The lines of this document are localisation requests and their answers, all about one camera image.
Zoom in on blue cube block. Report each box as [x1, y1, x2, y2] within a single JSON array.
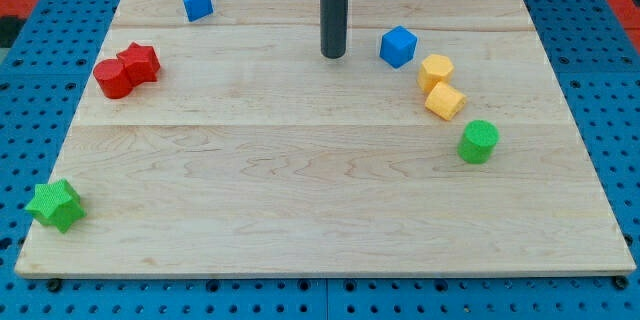
[[379, 26, 418, 69]]

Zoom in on blue triangular prism block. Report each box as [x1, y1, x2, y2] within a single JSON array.
[[183, 0, 214, 22]]

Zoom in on yellow half-cylinder block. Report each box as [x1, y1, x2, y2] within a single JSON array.
[[425, 82, 467, 121]]

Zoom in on red star block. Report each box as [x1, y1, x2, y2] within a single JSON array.
[[116, 42, 161, 87]]

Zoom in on red cylinder block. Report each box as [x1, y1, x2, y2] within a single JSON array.
[[93, 59, 133, 99]]

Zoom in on yellow hexagon block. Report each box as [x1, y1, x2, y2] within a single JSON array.
[[417, 54, 455, 93]]

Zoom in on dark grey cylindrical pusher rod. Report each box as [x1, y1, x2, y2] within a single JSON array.
[[320, 0, 349, 59]]

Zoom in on light wooden board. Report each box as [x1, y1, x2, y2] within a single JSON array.
[[15, 0, 636, 279]]

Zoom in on green cylinder block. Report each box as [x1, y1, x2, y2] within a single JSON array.
[[457, 120, 499, 164]]

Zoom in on green star block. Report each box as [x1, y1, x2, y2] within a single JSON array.
[[25, 178, 86, 233]]

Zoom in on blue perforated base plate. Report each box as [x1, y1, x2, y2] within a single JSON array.
[[1, 0, 639, 319]]

